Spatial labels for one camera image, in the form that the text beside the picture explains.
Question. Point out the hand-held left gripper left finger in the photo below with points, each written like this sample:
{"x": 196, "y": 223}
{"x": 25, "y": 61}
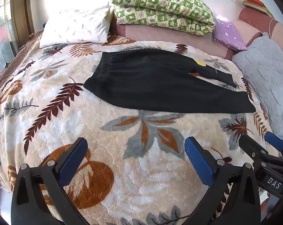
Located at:
{"x": 72, "y": 163}

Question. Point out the grey quilted blanket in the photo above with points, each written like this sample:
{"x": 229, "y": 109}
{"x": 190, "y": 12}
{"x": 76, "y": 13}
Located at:
{"x": 265, "y": 75}

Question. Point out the tan book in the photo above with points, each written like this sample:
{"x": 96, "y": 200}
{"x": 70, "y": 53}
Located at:
{"x": 260, "y": 9}

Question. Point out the brown quilted bedspread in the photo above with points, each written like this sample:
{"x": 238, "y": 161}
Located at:
{"x": 22, "y": 49}

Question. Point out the leaf print plush blanket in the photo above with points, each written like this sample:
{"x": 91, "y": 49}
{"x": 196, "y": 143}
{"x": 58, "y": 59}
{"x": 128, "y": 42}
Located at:
{"x": 108, "y": 133}

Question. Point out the pink patchwork bed sheet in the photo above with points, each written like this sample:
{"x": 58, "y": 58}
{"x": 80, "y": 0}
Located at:
{"x": 253, "y": 21}

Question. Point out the black pants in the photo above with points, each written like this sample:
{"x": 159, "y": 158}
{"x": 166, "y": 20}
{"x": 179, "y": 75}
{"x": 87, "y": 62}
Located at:
{"x": 155, "y": 86}

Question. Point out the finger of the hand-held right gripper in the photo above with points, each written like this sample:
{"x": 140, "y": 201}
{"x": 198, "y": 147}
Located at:
{"x": 274, "y": 141}
{"x": 251, "y": 146}

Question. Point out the green checked folded quilt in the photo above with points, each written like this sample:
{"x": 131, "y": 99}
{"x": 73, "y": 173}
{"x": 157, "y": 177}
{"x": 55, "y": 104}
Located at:
{"x": 160, "y": 7}

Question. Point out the white twig print pillow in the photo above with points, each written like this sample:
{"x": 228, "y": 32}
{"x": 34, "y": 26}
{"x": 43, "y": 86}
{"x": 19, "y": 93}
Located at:
{"x": 73, "y": 27}

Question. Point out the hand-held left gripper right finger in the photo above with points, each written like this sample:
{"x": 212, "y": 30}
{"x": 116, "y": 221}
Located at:
{"x": 198, "y": 160}

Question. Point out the wooden frame glass door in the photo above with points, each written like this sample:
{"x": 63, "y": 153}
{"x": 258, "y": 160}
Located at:
{"x": 5, "y": 32}

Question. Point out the purple flower print pillow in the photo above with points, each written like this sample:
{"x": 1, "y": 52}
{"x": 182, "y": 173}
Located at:
{"x": 228, "y": 34}

